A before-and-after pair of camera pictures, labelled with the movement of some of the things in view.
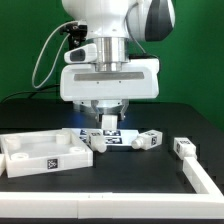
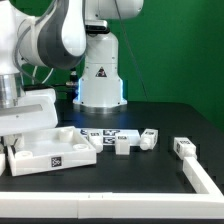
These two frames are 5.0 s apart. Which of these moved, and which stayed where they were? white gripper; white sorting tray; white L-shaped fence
Moved: white gripper
Stayed: white L-shaped fence; white sorting tray
